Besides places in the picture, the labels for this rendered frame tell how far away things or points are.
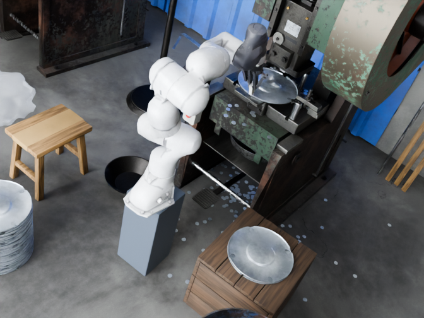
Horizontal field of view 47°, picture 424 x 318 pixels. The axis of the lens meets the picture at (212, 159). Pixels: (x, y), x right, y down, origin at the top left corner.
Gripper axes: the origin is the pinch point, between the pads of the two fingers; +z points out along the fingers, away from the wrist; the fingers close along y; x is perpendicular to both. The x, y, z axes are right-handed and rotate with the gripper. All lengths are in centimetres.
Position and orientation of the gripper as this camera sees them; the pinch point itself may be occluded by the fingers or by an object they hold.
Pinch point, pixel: (252, 88)
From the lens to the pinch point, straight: 217.8
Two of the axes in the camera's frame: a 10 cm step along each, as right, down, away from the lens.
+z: 0.2, 4.5, 8.9
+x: 5.7, -7.4, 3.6
